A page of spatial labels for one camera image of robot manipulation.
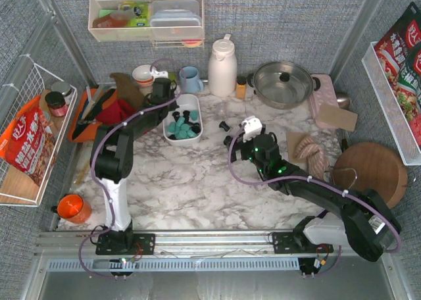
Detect light blue mug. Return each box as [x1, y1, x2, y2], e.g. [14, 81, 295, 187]
[179, 66, 204, 93]

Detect round wooden board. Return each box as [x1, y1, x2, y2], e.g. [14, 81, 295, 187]
[333, 142, 409, 209]

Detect steel lid jar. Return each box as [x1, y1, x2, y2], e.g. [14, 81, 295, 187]
[51, 81, 72, 97]

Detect orange tray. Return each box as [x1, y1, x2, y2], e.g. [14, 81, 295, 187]
[67, 86, 119, 143]

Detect green label bottle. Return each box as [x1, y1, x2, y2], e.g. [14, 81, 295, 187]
[118, 1, 151, 28]

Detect purple cable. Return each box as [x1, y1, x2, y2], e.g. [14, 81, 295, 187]
[78, 59, 182, 278]
[228, 128, 403, 278]

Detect yellow spice jar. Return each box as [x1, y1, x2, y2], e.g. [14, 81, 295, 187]
[235, 76, 247, 99]

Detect white thermos jug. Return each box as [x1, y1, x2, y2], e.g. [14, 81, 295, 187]
[208, 34, 237, 97]

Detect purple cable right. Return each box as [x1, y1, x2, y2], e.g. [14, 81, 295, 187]
[228, 128, 403, 278]

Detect orange striped white bowl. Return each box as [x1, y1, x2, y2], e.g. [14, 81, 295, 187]
[132, 64, 153, 87]

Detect clear wall shelf bin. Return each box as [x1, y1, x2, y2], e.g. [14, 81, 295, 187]
[88, 0, 205, 47]

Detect white mesh basket right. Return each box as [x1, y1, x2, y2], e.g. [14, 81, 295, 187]
[361, 41, 420, 166]

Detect black kitchen knife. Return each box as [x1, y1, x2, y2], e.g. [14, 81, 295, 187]
[68, 88, 117, 143]

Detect orange seasoning packet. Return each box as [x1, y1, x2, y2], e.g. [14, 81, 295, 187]
[1, 95, 55, 186]

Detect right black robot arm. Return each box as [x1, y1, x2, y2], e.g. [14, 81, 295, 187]
[232, 133, 402, 262]

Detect red lid jar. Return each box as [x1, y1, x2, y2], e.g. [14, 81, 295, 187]
[45, 91, 68, 117]

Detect red cloth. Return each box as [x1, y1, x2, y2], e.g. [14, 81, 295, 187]
[95, 99, 136, 126]

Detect cardboard piece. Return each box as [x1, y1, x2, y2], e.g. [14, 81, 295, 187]
[316, 103, 358, 132]

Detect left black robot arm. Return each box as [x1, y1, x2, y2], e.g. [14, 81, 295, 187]
[90, 78, 178, 232]

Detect white handle knife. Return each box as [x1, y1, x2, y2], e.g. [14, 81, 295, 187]
[82, 86, 103, 120]

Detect wire hanger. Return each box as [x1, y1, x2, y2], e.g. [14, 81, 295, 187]
[331, 168, 358, 189]

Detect steel pot with lid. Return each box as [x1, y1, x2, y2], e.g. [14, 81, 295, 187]
[247, 61, 321, 110]

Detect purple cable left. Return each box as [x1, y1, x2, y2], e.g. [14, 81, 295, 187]
[78, 59, 182, 278]

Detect white storage basket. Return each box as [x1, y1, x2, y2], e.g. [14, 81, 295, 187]
[163, 94, 203, 147]

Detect clear plastic food containers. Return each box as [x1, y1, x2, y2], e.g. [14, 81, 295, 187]
[149, 0, 202, 40]

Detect white wire basket left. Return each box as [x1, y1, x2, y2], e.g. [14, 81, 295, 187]
[1, 61, 78, 207]

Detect brown cloth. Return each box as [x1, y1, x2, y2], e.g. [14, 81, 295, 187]
[109, 72, 145, 111]

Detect pink tray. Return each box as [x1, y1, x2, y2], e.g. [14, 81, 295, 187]
[309, 74, 339, 130]

